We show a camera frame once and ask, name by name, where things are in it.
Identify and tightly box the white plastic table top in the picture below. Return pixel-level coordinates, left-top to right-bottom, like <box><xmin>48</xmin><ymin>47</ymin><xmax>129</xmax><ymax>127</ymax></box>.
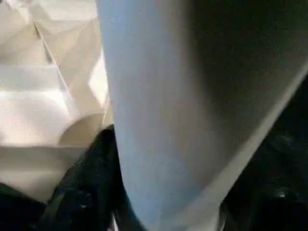
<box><xmin>0</xmin><ymin>0</ymin><xmax>116</xmax><ymax>203</ymax></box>

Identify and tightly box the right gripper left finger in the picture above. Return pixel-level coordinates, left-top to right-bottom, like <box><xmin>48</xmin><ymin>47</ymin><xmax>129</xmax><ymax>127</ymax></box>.
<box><xmin>43</xmin><ymin>125</ymin><xmax>135</xmax><ymax>231</ymax></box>

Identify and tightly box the black floor mat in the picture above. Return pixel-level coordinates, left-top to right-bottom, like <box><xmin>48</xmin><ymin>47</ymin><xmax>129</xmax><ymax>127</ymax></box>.
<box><xmin>0</xmin><ymin>79</ymin><xmax>308</xmax><ymax>231</ymax></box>

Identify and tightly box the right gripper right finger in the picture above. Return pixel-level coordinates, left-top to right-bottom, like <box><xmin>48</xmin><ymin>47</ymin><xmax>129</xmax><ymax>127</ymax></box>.
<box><xmin>218</xmin><ymin>134</ymin><xmax>308</xmax><ymax>231</ymax></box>

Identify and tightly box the white plastic table leg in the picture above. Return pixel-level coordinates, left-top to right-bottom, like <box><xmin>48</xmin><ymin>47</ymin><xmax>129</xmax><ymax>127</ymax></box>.
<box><xmin>96</xmin><ymin>0</ymin><xmax>308</xmax><ymax>231</ymax></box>

